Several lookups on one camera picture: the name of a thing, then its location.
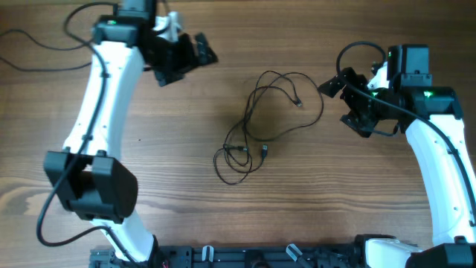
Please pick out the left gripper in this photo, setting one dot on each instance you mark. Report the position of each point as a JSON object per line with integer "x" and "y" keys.
{"x": 186, "y": 62}

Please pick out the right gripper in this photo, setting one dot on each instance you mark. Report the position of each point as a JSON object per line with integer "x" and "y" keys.
{"x": 361, "y": 126}

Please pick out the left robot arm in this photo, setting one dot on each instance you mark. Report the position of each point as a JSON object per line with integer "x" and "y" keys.
{"x": 86, "y": 175}

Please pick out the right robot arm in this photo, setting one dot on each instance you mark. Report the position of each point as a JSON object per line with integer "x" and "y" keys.
{"x": 431, "y": 118}

